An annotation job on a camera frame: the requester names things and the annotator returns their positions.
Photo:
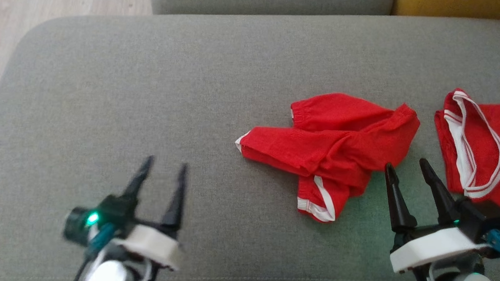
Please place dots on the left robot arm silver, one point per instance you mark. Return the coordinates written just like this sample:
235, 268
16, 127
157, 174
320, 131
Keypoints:
109, 276

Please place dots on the red shorts with white trim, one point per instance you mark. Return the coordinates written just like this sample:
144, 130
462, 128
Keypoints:
338, 140

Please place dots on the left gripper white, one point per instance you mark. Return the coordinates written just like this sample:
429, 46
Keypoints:
152, 246

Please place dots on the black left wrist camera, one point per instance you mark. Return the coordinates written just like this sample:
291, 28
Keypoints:
116, 210

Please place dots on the big yellow sofa back cushion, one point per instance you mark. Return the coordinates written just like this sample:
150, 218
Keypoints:
450, 5

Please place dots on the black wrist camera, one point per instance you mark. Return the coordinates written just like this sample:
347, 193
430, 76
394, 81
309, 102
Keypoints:
116, 210
483, 218

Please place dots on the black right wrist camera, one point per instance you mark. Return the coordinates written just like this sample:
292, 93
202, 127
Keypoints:
483, 218

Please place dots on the grey sofa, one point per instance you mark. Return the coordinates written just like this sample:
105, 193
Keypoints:
151, 89

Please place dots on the red shirt with white sleeves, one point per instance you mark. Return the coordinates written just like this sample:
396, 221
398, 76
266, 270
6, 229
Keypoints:
490, 138

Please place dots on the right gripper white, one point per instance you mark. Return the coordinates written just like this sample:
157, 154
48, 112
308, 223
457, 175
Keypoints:
431, 249

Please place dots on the grey sofa seat cushion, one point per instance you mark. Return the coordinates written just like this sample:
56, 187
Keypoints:
260, 1

